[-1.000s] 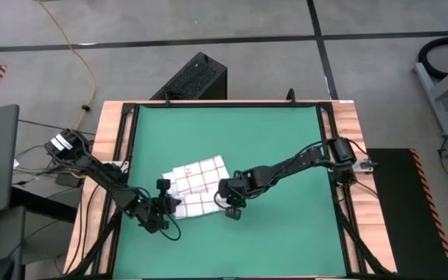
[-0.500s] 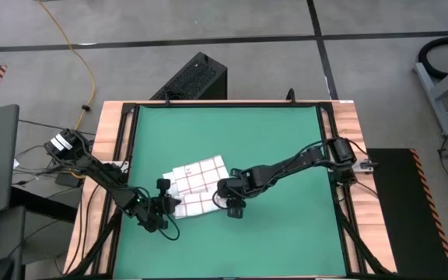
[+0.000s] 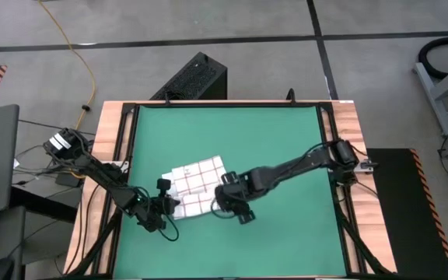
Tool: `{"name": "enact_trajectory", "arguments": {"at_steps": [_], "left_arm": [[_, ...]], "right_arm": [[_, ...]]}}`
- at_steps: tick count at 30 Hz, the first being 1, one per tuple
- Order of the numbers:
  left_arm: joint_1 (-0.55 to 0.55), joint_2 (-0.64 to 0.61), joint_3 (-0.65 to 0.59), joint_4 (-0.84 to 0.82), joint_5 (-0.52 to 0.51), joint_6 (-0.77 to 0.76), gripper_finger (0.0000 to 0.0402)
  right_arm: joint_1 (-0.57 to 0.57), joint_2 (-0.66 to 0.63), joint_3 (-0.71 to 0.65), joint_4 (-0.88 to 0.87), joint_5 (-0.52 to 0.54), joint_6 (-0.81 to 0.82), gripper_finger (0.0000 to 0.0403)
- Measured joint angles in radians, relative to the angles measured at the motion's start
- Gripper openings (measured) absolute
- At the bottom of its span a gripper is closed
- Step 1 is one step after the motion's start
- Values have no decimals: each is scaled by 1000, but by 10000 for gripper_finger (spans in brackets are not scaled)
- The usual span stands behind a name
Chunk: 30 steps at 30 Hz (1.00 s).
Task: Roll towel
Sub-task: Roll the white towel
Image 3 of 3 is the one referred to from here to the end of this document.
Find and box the black vacuum hose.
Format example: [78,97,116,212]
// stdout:
[417,35,448,81]

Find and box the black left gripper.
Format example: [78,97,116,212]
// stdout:
[136,195,181,233]

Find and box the black computer mouse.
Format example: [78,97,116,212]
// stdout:
[0,256,16,280]

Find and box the yellow cable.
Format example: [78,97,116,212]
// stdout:
[36,0,97,131]

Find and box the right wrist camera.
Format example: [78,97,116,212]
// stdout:
[221,172,238,187]

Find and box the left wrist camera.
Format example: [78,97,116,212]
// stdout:
[156,178,172,197]

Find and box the green table mat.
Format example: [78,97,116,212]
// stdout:
[113,105,348,279]

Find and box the white red-checked towel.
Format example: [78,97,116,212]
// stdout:
[160,155,228,221]

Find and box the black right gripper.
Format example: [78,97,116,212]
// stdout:
[212,182,257,226]

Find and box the black power adapter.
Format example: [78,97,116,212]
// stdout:
[54,172,82,188]

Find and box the wooden table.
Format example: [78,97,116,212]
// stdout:
[62,100,399,279]

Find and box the black computer tower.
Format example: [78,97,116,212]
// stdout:
[149,51,229,101]

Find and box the grey metal stand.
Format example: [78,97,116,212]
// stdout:
[411,57,448,137]

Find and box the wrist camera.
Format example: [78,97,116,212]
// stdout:
[221,172,238,187]
[156,178,172,197]

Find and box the black metal table frame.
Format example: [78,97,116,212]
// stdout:
[68,101,396,279]

